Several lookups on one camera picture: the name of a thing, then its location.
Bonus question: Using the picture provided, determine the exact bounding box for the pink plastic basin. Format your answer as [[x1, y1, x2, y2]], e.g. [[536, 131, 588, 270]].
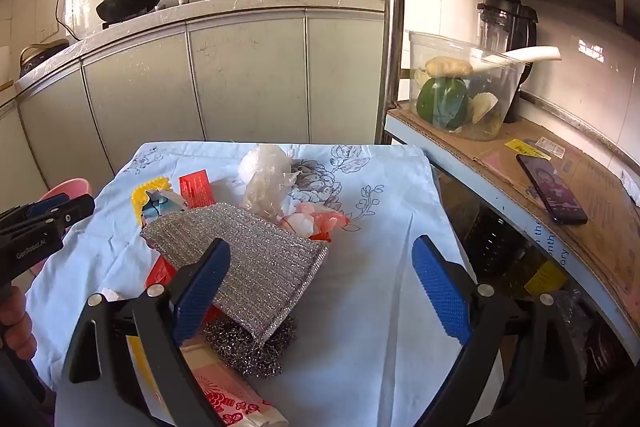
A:
[[40, 178, 92, 208]]

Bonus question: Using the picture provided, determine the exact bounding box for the brown cardboard sheet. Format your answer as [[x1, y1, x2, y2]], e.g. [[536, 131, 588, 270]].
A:
[[390, 104, 640, 323]]

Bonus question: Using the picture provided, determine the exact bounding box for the black smartphone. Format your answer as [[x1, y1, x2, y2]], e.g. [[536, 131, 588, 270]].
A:
[[516, 153, 589, 226]]

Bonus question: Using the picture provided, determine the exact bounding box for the grey kitchen cabinet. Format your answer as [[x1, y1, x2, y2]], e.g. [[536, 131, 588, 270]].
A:
[[0, 0, 388, 208]]

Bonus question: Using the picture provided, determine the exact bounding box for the potato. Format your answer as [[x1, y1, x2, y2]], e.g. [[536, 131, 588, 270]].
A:
[[425, 57, 474, 79]]

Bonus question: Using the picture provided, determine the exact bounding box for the silver mesh scouring cloth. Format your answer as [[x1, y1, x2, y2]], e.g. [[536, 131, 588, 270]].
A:
[[140, 202, 331, 348]]

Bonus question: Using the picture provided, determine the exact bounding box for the small red packet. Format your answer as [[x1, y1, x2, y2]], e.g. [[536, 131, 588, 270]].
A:
[[178, 169, 216, 210]]

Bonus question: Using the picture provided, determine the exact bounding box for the white crumpled plastic bag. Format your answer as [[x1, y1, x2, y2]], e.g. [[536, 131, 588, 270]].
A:
[[237, 144, 301, 224]]

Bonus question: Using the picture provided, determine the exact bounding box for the green bell pepper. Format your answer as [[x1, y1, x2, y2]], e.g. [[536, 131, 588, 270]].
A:
[[416, 77, 470, 130]]

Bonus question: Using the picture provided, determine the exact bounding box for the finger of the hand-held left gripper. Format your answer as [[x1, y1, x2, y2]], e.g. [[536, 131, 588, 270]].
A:
[[0, 194, 96, 240], [0, 193, 70, 224]]

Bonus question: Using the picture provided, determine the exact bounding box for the dark rice cooker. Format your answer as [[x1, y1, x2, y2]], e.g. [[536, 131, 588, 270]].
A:
[[19, 39, 71, 80]]

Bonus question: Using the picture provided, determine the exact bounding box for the steel wool scrubber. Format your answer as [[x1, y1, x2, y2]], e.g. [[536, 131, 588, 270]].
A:
[[202, 314, 298, 378]]

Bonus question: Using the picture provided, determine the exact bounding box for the pale cabbage piece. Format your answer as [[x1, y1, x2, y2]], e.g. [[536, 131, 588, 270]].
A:
[[470, 93, 500, 124]]

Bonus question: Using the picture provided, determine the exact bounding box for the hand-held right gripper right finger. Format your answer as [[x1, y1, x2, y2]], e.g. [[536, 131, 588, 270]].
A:
[[411, 234, 586, 427]]

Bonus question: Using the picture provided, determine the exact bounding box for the red white printed packet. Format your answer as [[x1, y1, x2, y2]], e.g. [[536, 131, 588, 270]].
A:
[[177, 342, 290, 427]]

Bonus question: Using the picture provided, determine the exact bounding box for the black blender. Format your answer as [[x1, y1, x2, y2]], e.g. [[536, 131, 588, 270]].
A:
[[475, 0, 539, 124]]

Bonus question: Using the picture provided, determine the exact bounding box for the orange white plastic bag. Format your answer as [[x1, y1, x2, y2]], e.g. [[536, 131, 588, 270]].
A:
[[277, 202, 351, 241]]

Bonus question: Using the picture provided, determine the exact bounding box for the metal storage rack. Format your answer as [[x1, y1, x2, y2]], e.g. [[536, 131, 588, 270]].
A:
[[382, 0, 640, 388]]

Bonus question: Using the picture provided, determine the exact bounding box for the blue white wrapper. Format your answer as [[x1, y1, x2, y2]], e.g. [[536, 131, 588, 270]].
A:
[[140, 189, 188, 228]]

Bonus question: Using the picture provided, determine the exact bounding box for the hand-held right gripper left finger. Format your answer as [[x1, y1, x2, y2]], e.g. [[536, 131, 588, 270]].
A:
[[59, 237, 232, 427]]

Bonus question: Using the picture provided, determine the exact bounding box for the clear plastic container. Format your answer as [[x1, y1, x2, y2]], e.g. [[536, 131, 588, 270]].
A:
[[409, 29, 526, 142]]

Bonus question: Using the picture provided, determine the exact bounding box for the person's left hand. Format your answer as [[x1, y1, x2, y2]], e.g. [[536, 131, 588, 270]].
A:
[[0, 289, 37, 362]]

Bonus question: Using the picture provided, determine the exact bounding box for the black power cable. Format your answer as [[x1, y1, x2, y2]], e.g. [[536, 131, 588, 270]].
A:
[[54, 0, 82, 42]]

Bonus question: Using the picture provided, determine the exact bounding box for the dark bottle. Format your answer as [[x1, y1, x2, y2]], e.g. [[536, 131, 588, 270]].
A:
[[465, 207, 527, 279]]

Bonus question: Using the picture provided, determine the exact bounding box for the yellow labelled container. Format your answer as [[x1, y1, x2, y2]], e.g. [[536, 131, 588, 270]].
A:
[[525, 257, 569, 299]]

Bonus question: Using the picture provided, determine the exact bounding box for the light blue floral cloth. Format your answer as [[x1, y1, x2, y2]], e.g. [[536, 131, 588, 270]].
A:
[[25, 142, 503, 427]]

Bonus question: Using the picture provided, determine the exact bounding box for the white ladle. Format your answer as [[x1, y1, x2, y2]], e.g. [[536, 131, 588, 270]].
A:
[[470, 46, 562, 76]]

